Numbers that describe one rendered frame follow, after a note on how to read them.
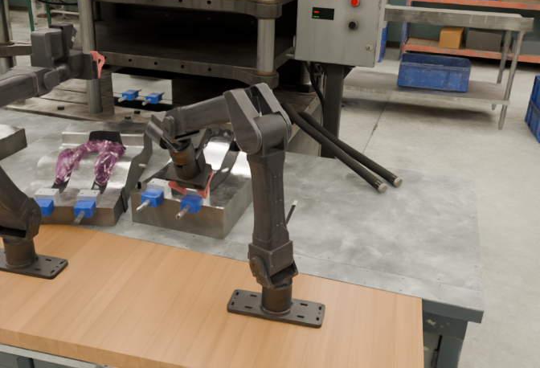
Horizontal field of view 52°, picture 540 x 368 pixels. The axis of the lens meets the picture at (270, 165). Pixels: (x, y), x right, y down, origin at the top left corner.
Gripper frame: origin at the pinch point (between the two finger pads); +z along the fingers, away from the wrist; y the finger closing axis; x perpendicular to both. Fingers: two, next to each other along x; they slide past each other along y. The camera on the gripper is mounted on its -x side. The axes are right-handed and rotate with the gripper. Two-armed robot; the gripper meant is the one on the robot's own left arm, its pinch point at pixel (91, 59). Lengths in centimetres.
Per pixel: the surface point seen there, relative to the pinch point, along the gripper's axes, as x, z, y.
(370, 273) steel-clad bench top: 40, -19, -79
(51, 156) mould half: 29.8, 0.4, 15.5
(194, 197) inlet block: 29.1, -14.0, -33.5
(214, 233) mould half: 38, -14, -39
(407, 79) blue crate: 78, 362, -92
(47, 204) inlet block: 33.1, -21.5, 3.0
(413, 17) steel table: 22, 342, -90
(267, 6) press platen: -10, 57, -34
